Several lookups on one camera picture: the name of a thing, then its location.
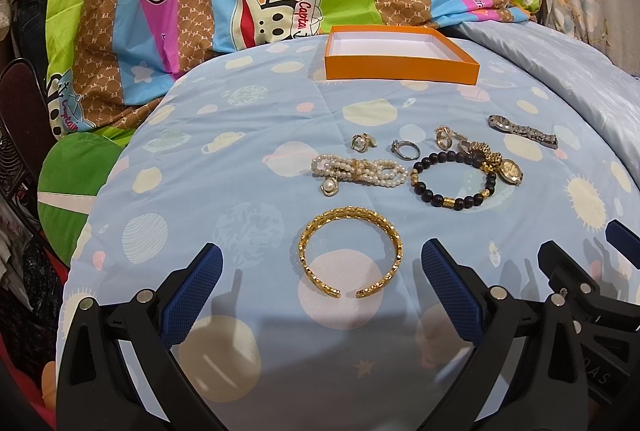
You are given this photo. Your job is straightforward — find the silver metal wristwatch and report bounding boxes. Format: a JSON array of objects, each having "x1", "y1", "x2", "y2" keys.
[{"x1": 487, "y1": 115, "x2": 558, "y2": 150}]

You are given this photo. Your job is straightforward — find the gold wristwatch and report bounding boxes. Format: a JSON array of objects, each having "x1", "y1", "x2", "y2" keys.
[{"x1": 458, "y1": 140, "x2": 524, "y2": 186}]

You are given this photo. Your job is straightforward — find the gold cuff bangle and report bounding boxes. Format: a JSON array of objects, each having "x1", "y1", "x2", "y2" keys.
[{"x1": 296, "y1": 206, "x2": 404, "y2": 300}]

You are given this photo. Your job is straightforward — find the gold hoop earring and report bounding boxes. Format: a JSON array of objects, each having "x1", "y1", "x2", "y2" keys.
[{"x1": 435, "y1": 126, "x2": 459, "y2": 151}]

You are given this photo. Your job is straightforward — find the black bead bracelet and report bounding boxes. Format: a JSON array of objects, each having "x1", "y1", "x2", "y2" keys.
[{"x1": 409, "y1": 149, "x2": 498, "y2": 212}]

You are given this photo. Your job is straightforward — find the white pearl bow bracelet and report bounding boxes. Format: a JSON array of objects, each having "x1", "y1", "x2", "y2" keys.
[{"x1": 310, "y1": 152, "x2": 408, "y2": 198}]

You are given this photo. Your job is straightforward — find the silver ring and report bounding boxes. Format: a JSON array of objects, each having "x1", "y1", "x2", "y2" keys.
[{"x1": 389, "y1": 138, "x2": 422, "y2": 162}]

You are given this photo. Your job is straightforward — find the grey blue plain duvet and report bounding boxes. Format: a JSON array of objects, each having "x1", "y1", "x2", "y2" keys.
[{"x1": 449, "y1": 21, "x2": 640, "y2": 181}]

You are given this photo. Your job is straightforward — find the green cushion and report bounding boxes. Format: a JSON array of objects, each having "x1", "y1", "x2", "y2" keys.
[{"x1": 37, "y1": 128, "x2": 134, "y2": 265}]

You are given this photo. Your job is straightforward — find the light blue planet blanket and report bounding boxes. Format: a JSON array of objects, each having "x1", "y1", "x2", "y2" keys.
[{"x1": 60, "y1": 37, "x2": 639, "y2": 430}]

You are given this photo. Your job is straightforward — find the orange shallow cardboard box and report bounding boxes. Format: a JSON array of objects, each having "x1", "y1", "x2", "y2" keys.
[{"x1": 324, "y1": 25, "x2": 480, "y2": 86}]

